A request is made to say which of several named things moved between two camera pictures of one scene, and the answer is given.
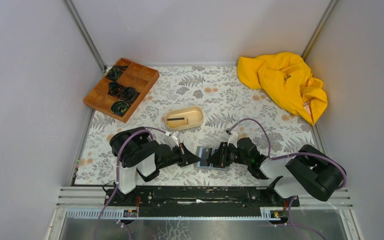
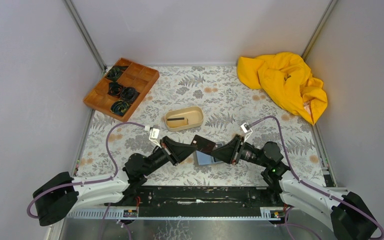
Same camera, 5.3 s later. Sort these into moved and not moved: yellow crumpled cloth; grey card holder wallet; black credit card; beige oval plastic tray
Moved: grey card holder wallet; black credit card
Not moved: yellow crumpled cloth; beige oval plastic tray
